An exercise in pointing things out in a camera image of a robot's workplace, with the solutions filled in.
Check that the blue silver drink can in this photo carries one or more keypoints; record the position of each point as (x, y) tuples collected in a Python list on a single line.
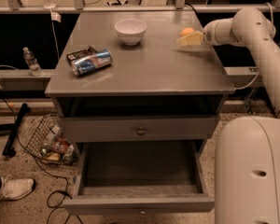
[(91, 62)]

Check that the closed grey upper drawer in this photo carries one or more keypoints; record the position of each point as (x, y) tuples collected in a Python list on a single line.
[(119, 129)]

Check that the white desk lamp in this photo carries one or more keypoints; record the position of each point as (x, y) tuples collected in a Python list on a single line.
[(55, 16)]

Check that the grey wooden cabinet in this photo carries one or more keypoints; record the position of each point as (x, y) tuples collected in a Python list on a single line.
[(155, 78)]

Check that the white sneaker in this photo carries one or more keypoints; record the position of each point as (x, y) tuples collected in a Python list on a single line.
[(15, 189)]

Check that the open grey lower drawer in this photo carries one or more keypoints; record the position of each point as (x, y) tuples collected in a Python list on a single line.
[(139, 178)]

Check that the orange fruit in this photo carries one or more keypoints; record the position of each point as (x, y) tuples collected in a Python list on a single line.
[(187, 31)]

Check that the white ceramic bowl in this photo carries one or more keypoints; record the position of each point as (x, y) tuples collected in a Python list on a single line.
[(130, 31)]

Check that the wire basket with items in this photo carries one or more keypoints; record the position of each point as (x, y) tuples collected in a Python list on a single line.
[(49, 145)]

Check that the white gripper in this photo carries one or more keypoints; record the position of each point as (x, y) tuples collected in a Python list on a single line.
[(210, 34)]

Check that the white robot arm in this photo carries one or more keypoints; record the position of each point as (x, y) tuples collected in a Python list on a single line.
[(247, 160)]

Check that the dark snack packet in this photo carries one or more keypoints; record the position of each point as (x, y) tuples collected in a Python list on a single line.
[(80, 53)]

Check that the clear plastic water bottle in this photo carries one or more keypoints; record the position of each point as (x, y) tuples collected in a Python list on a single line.
[(32, 62)]

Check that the black metal stand leg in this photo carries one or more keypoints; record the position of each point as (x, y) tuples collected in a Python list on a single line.
[(9, 150)]

